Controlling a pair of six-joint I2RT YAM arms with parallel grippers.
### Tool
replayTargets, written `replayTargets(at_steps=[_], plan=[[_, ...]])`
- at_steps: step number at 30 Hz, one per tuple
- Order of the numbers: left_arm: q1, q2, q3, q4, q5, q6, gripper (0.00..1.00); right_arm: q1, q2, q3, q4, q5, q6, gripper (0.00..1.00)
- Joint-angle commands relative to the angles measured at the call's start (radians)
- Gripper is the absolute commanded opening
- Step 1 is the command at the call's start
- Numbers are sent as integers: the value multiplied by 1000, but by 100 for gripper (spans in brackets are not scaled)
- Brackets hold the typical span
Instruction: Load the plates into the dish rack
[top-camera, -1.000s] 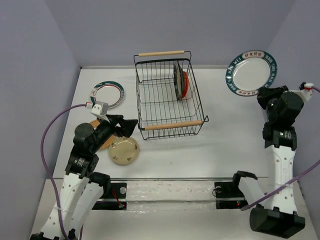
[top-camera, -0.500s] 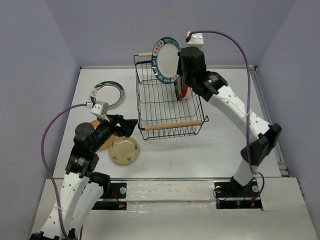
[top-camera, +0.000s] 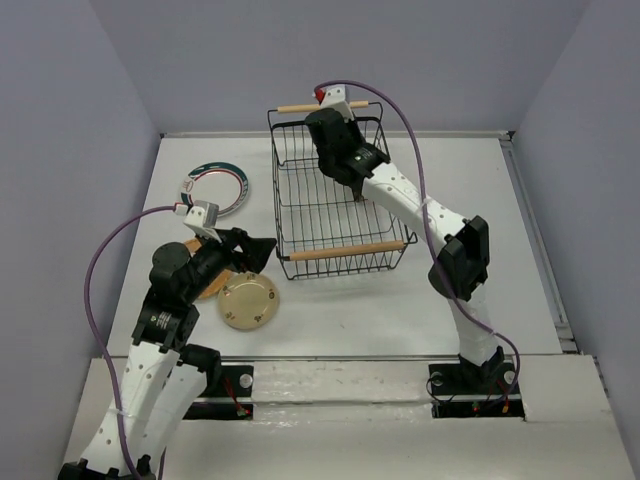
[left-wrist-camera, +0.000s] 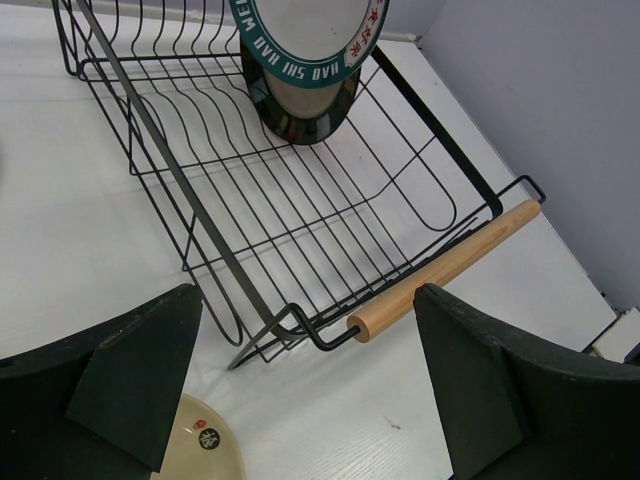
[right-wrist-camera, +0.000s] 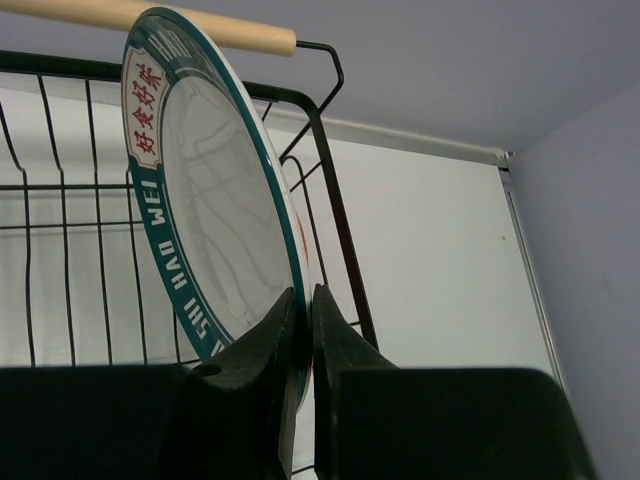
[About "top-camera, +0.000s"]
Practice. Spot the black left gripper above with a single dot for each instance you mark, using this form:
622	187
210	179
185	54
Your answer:
256	250

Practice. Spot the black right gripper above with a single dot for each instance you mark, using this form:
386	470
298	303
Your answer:
353	126

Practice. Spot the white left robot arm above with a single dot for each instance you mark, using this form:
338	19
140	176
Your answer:
165	373

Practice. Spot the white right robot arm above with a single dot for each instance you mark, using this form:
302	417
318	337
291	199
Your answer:
459	246

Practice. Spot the woven tan plate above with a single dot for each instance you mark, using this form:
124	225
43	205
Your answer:
218	283

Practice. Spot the beige floral plate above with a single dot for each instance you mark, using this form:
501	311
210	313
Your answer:
248	301

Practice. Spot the white plate teal red rim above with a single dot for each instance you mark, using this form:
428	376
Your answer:
221	183

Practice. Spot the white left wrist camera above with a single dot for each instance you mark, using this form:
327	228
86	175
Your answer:
200	217

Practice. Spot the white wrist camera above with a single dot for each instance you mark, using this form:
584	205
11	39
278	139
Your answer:
335	97
200	217

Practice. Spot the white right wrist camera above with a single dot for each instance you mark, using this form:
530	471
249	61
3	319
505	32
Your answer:
335	97

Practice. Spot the black wire dish rack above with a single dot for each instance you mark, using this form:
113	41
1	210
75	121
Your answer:
321	228

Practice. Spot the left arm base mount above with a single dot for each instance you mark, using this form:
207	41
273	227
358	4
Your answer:
230	399

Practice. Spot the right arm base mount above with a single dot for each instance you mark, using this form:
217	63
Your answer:
454	398

